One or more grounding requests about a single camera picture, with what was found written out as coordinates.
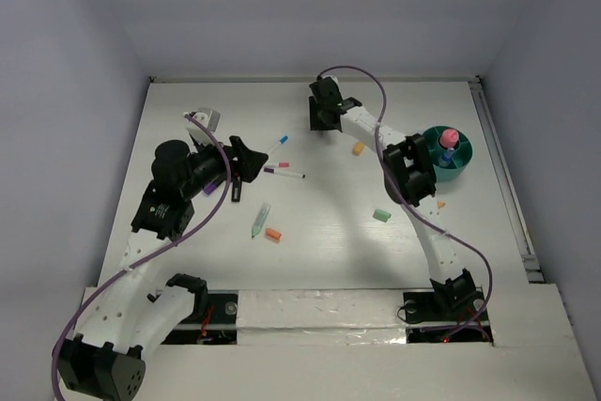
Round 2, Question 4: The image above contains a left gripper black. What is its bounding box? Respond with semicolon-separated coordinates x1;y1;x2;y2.
181;132;267;199

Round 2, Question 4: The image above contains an orange highlighter cap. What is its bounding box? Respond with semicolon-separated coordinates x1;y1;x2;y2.
265;228;282;242

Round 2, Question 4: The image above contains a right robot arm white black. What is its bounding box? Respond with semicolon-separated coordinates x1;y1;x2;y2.
309;75;477;319

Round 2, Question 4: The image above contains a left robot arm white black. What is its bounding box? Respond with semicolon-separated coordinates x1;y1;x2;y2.
52;135;269;400

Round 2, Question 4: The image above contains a purple banded white marker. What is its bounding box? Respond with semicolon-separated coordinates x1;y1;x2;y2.
264;167;306;179

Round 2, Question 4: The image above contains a blue capped white marker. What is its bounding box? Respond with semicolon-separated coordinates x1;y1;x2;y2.
267;135;288;156

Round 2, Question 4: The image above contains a green highlighter clear body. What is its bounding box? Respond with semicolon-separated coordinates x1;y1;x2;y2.
251;203;271;238

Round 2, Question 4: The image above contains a yellow orange cap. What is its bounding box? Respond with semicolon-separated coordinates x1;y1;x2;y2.
352;142;365;156

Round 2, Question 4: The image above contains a green cap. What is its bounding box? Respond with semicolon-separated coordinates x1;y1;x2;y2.
373;208;392;223

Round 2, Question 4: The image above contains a pink cap in container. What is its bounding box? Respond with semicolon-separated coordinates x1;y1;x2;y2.
439;128;460;149

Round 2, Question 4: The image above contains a blue marker in container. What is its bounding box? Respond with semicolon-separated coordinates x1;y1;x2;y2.
439;147;455;167

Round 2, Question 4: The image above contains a teal round divided container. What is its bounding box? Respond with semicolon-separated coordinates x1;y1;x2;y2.
423;126;473;183

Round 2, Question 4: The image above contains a silver foil tape strip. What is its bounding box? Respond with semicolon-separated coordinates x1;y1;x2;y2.
236;289;407;346

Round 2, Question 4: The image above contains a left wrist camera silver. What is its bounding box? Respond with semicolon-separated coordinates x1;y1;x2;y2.
184;108;221;132

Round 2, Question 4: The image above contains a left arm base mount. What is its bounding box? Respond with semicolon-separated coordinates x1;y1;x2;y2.
162;273;239;346

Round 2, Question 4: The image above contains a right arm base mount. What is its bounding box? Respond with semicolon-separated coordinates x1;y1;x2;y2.
396;290;494;344

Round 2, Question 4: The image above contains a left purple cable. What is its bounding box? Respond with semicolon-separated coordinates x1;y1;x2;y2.
50;113;236;400

